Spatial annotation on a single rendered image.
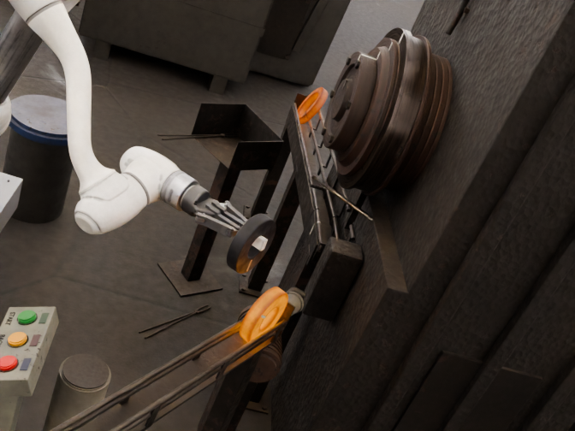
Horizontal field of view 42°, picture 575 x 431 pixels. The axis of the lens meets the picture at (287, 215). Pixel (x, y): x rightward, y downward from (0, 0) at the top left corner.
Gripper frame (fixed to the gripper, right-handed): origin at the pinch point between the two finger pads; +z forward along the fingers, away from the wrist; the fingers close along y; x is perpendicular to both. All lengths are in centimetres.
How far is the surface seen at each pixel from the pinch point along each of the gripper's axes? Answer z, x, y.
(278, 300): 11.8, -11.6, -0.4
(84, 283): -78, -84, -38
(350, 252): 14.2, -8.1, -32.1
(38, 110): -127, -38, -50
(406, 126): 13.7, 30.1, -35.7
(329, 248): 9.1, -8.9, -29.6
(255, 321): 11.2, -14.8, 7.2
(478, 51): 20, 52, -46
